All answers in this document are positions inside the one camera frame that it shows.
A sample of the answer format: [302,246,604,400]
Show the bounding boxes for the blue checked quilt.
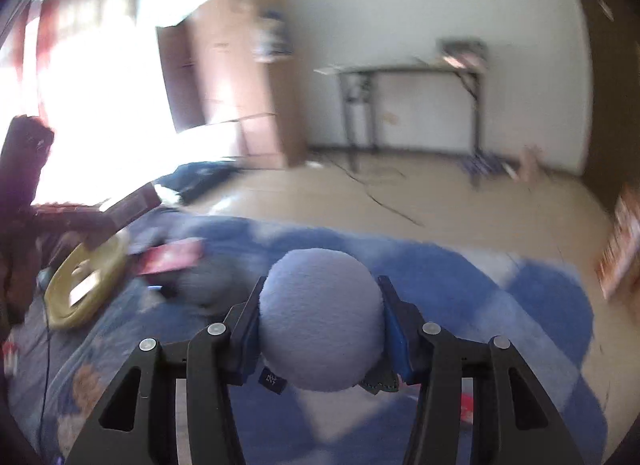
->
[235,217,610,465]

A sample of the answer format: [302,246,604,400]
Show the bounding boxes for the red curtain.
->
[0,0,142,118]

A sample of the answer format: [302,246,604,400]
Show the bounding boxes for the items on wardrobe shelf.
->
[254,9,295,62]

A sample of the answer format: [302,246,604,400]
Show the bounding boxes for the blue striped cloth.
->
[464,151,517,180]

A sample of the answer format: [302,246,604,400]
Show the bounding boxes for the orange and white carton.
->
[596,184,640,300]

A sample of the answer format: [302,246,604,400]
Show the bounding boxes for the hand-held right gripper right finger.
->
[377,275,586,465]

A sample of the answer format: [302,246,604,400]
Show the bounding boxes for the black floor cable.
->
[312,157,428,226]

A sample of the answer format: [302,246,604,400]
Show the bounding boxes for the light blue plush ball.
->
[257,248,401,394]

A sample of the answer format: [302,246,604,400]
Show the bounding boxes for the black round sponge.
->
[170,260,242,309]

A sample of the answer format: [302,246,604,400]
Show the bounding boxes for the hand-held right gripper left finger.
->
[65,275,269,465]

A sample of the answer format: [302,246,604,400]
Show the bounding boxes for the black cardboard box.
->
[102,183,162,235]

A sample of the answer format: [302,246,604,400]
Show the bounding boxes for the brown wooden wardrobe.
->
[156,0,309,168]

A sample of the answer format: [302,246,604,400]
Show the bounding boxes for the small red cardboard box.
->
[137,239,204,277]

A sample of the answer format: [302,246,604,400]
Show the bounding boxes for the small cardboard piece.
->
[519,144,545,182]

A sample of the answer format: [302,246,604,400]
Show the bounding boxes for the dark cloth on floor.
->
[159,160,243,206]

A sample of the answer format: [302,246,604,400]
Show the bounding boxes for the navy bed sheet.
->
[0,212,301,465]

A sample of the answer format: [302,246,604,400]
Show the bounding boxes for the dark brown door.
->
[566,0,640,213]

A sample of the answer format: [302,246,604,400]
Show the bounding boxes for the black folding table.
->
[314,38,490,188]

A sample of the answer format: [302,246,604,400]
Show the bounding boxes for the black thin cable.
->
[41,290,55,451]

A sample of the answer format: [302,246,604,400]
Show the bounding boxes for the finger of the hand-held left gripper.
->
[30,202,115,250]

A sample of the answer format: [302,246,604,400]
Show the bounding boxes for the pale yellow plastic basin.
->
[44,231,130,330]

